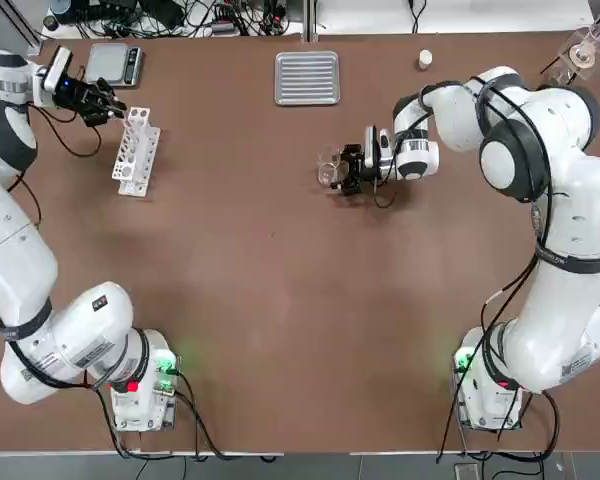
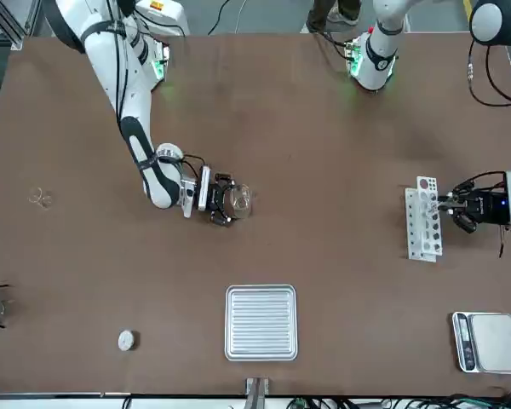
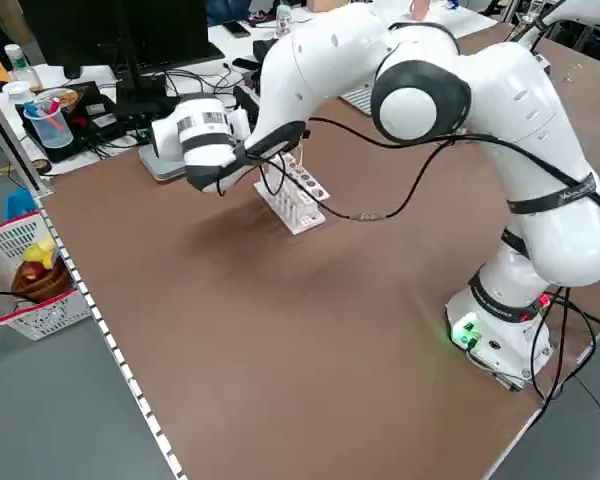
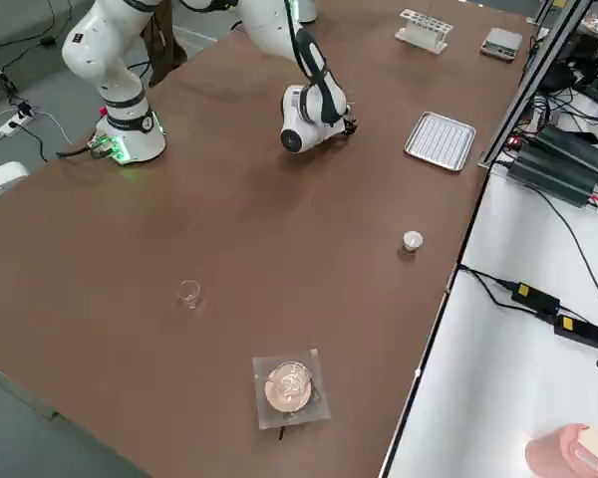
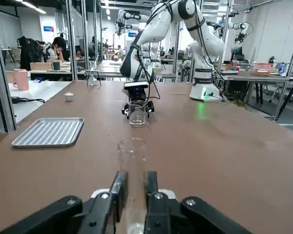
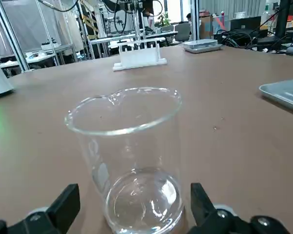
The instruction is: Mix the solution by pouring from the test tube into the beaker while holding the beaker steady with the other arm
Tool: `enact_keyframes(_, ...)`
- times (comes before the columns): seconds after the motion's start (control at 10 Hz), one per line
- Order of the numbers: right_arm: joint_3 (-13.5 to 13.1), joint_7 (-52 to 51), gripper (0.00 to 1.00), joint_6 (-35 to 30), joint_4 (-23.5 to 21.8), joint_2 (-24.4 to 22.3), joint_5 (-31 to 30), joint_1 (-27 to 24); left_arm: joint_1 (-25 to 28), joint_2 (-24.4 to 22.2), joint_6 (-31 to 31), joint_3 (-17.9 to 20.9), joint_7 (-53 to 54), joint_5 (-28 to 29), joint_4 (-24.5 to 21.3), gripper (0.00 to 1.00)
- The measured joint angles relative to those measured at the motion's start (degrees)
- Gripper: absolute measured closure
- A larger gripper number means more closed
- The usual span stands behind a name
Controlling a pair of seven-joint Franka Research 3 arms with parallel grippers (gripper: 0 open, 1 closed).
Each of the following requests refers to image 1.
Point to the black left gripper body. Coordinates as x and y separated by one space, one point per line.
80 100

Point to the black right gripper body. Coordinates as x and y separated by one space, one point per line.
356 167

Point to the clear glass beaker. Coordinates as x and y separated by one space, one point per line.
326 172

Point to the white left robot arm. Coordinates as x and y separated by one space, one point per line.
10 260

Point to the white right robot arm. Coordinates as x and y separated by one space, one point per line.
555 125

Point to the white test tube rack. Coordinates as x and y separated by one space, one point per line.
130 150

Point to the silver digital scale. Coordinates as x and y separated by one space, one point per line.
107 62

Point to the dark tape roll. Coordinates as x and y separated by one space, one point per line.
49 23

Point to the ribbed metal tray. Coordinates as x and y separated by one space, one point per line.
307 77

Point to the small white jar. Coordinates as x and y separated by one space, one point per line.
425 59

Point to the small clear box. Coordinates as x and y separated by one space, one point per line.
466 471

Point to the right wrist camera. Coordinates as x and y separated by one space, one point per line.
372 150

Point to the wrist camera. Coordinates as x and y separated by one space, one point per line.
57 70
372 150

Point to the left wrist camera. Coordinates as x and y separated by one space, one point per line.
57 70

